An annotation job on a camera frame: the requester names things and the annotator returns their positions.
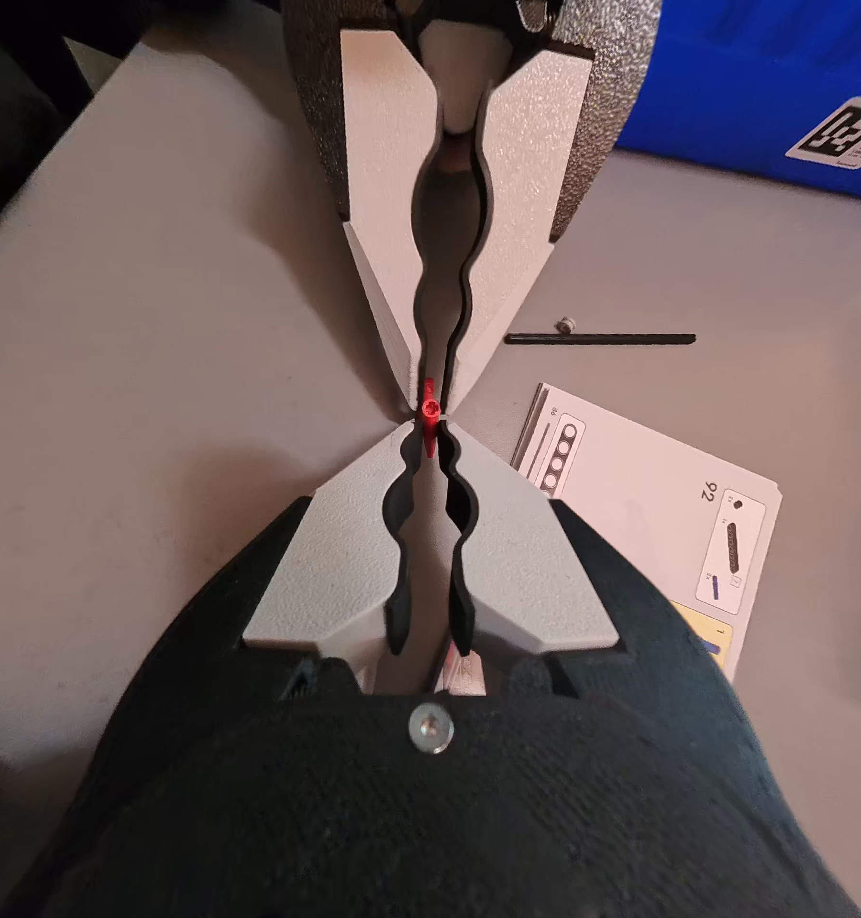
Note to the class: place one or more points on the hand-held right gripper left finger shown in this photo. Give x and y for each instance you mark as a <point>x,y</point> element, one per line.
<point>316,574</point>

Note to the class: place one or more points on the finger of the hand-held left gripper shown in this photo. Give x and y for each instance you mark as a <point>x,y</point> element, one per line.
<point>380,179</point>
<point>531,179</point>

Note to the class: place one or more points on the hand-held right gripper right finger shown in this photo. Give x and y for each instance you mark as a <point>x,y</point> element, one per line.
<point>538,574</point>

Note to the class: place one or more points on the red toy claw piece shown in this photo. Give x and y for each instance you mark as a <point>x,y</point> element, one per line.
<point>429,412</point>

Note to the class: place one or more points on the grey desk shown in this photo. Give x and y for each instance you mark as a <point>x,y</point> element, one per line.
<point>151,358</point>

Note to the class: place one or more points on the blue plastic bin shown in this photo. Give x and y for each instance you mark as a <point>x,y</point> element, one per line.
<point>725,72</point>

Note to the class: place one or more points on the instruction booklet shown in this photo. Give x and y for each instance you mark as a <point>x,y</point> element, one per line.
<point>638,473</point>

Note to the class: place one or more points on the black axle rod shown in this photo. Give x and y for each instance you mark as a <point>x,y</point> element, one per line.
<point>617,339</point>

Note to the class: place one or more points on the black white marker tag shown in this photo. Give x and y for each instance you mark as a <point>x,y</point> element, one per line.
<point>843,136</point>

